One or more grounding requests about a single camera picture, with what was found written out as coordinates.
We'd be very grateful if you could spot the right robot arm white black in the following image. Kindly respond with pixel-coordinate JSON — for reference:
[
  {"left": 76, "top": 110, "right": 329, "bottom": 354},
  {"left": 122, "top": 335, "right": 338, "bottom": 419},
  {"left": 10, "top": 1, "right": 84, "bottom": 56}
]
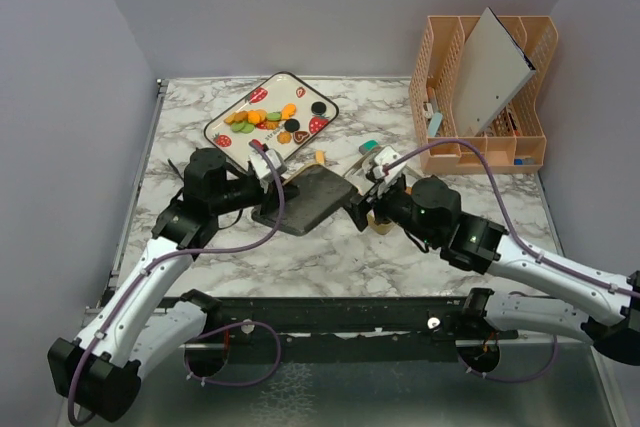
[{"left": 347, "top": 176, "right": 639, "bottom": 366}]

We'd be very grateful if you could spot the heart chocolate cookie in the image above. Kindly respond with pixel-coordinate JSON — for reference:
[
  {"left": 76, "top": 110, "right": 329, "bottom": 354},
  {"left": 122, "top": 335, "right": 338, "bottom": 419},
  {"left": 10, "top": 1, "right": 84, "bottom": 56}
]
[{"left": 293, "top": 130, "right": 310, "bottom": 145}]

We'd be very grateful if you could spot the black sandwich cookie far right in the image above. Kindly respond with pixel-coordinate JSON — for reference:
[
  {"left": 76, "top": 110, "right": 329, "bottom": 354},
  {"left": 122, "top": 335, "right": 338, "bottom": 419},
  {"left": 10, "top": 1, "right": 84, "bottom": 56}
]
[{"left": 311, "top": 101, "right": 327, "bottom": 115}]

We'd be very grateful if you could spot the gold cookie tin box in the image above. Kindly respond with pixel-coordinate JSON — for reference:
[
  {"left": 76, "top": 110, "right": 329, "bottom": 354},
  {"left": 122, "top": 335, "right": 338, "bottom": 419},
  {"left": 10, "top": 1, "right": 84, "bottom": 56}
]
[{"left": 343, "top": 148, "right": 395, "bottom": 235}]

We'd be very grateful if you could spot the black sandwich cookie middle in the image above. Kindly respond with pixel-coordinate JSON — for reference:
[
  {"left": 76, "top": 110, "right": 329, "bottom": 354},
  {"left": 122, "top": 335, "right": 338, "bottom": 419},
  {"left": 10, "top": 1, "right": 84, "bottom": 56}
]
[{"left": 284, "top": 118, "right": 300, "bottom": 133}]

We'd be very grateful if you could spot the green grey eraser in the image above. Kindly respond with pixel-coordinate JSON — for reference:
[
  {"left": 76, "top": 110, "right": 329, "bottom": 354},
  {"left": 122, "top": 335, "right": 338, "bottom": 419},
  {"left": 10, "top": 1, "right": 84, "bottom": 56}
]
[{"left": 358, "top": 140, "right": 379, "bottom": 155}]

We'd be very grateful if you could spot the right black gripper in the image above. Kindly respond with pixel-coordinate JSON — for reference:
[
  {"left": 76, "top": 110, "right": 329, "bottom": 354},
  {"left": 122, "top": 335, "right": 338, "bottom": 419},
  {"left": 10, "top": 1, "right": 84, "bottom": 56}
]
[{"left": 338, "top": 174, "right": 439, "bottom": 247}]

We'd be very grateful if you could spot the silver tin lid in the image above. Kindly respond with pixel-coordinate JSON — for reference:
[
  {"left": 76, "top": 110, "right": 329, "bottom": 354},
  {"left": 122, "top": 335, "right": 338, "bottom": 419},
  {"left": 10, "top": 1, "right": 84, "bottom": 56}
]
[{"left": 278, "top": 164, "right": 358, "bottom": 236}]

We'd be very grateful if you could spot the peach plastic desk organizer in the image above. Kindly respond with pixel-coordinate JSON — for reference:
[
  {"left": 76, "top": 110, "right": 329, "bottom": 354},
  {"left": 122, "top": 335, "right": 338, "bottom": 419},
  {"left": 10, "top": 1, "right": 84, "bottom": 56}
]
[{"left": 409, "top": 9, "right": 558, "bottom": 174}]

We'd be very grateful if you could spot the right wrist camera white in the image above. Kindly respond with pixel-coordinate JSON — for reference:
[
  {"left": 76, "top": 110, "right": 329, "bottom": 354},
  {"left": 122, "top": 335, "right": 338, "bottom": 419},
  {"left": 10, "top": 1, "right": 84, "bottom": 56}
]
[{"left": 362, "top": 146, "right": 407, "bottom": 186}]

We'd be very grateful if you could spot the purple cable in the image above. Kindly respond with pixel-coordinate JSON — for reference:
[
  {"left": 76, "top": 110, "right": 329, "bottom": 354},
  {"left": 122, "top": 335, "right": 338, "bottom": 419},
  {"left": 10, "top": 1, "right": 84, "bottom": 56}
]
[
  {"left": 382, "top": 139, "right": 640, "bottom": 384},
  {"left": 67, "top": 141, "right": 287, "bottom": 426}
]

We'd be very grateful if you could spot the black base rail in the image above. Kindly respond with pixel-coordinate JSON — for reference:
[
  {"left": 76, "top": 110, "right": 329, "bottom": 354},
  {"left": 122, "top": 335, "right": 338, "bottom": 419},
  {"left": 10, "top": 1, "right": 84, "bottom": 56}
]
[{"left": 164, "top": 284, "right": 521, "bottom": 364}]

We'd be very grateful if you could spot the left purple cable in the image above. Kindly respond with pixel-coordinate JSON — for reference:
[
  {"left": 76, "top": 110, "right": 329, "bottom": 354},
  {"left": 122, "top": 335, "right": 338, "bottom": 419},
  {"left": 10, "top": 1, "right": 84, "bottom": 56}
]
[{"left": 67, "top": 141, "right": 287, "bottom": 426}]

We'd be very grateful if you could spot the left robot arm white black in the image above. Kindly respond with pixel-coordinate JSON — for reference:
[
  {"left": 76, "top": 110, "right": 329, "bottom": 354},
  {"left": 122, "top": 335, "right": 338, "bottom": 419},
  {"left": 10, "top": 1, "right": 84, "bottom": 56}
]
[{"left": 47, "top": 141, "right": 286, "bottom": 426}]

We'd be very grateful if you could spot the yellow swirl butter cookie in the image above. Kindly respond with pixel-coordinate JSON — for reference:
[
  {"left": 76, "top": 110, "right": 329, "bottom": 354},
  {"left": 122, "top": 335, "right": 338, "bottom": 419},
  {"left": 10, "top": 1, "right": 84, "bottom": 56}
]
[{"left": 276, "top": 131, "right": 292, "bottom": 144}]

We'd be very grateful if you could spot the black sandwich cookie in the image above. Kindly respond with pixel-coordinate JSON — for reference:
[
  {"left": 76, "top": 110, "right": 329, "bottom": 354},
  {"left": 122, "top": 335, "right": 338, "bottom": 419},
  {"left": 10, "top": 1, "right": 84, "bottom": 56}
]
[
  {"left": 284, "top": 118, "right": 300, "bottom": 133},
  {"left": 311, "top": 101, "right": 327, "bottom": 115}
]

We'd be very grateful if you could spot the strawberry pattern white tray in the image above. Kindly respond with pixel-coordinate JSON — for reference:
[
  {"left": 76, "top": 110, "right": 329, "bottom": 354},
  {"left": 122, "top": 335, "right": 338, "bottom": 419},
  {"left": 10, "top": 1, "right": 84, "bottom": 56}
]
[{"left": 204, "top": 72, "right": 339, "bottom": 170}]

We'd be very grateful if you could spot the green cookie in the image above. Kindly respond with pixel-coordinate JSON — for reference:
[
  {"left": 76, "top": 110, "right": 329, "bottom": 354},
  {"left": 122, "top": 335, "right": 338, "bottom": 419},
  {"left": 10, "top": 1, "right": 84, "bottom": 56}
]
[{"left": 266, "top": 112, "right": 281, "bottom": 122}]

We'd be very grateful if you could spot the orange cookie top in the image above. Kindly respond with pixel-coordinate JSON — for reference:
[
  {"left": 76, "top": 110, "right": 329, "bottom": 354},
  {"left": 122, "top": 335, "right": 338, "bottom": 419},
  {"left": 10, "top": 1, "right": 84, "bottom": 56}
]
[{"left": 281, "top": 103, "right": 297, "bottom": 120}]

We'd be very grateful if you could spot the light blue eraser in organizer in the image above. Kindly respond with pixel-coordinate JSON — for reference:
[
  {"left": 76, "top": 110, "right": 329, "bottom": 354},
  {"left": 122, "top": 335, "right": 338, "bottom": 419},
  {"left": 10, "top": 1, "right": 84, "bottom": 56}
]
[{"left": 427, "top": 112, "right": 443, "bottom": 137}]

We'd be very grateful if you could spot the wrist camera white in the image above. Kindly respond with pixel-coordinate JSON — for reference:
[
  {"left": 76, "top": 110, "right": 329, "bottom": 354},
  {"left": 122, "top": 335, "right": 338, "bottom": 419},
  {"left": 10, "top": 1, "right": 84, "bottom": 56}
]
[
  {"left": 362, "top": 146, "right": 407, "bottom": 186},
  {"left": 249, "top": 149, "right": 287, "bottom": 182}
]

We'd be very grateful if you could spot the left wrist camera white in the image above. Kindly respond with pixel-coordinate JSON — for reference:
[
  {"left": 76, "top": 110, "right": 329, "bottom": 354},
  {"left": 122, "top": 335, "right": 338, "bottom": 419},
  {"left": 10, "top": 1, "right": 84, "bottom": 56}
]
[{"left": 249, "top": 149, "right": 287, "bottom": 182}]

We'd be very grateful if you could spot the white grey notebook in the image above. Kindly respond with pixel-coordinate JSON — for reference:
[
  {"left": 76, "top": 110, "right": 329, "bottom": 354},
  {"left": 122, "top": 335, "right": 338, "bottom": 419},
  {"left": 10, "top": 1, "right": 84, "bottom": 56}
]
[{"left": 451, "top": 7, "right": 536, "bottom": 137}]

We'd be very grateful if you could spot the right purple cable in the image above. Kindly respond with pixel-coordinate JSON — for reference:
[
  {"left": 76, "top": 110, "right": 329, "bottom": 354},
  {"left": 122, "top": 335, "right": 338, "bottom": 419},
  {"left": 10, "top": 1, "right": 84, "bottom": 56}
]
[{"left": 382, "top": 139, "right": 640, "bottom": 384}]

